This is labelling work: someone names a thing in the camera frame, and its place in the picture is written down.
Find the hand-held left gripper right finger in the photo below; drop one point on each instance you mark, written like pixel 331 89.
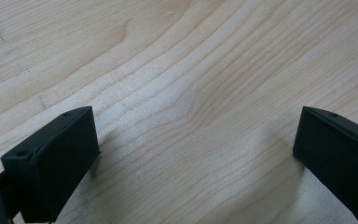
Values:
pixel 338 155

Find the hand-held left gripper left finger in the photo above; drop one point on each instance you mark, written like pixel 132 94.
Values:
pixel 51 165

